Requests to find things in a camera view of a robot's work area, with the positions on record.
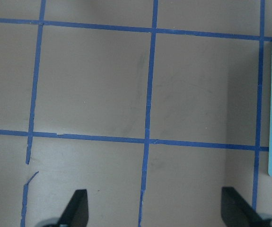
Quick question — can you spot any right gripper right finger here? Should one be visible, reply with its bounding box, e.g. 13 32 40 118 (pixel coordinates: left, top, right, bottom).
221 187 267 227

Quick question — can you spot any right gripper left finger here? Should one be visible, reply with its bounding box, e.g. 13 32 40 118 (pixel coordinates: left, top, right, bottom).
56 189 89 227

